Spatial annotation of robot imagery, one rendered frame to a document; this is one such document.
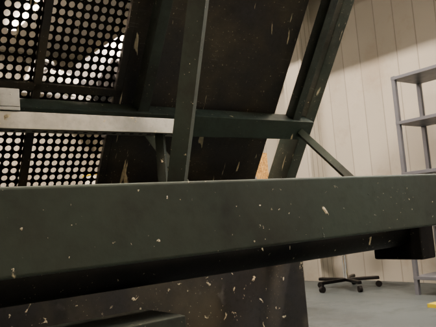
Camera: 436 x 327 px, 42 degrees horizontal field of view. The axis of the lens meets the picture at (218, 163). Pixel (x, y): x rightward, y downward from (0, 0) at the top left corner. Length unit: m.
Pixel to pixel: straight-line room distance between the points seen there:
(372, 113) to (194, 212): 5.26
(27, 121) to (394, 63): 4.78
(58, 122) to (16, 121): 0.10
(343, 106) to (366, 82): 0.38
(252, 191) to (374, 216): 0.25
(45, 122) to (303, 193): 0.74
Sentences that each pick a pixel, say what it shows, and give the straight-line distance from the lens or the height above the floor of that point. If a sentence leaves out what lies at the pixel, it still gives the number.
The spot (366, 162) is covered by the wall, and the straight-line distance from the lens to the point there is 5.92.
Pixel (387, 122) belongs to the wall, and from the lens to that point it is 5.78.
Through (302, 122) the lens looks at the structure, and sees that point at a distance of 2.30.
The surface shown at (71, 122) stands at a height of 1.00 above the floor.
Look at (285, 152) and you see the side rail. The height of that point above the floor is 1.00.
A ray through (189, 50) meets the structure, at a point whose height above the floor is 1.14.
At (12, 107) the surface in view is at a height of 1.03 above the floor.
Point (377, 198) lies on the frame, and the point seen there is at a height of 0.75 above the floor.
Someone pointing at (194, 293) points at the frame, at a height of 0.49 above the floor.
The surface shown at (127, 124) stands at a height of 1.00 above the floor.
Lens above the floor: 0.74
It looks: 6 degrees up
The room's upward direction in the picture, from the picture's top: 5 degrees counter-clockwise
